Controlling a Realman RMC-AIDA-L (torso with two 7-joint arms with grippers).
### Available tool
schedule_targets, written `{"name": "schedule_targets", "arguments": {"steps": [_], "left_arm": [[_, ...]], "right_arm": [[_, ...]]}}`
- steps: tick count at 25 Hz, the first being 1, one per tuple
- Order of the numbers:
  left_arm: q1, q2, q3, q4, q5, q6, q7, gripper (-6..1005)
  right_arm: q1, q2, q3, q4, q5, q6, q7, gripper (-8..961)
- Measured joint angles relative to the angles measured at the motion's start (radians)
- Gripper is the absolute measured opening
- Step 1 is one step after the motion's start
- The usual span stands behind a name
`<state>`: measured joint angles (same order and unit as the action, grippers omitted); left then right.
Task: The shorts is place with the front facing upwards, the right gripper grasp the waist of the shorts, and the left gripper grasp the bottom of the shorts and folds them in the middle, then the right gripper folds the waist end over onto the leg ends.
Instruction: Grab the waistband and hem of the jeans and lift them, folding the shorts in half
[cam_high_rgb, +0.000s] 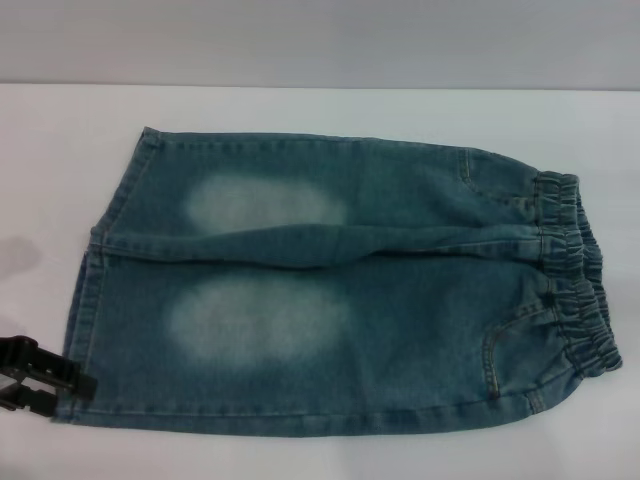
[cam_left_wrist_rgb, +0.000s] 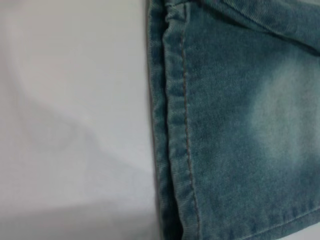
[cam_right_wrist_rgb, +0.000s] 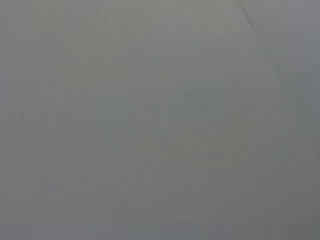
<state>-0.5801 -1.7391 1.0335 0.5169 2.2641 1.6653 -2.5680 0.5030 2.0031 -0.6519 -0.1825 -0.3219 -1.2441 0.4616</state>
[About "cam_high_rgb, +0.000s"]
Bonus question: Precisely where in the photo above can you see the blue denim shorts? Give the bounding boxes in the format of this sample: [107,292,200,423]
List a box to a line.
[49,125,626,426]

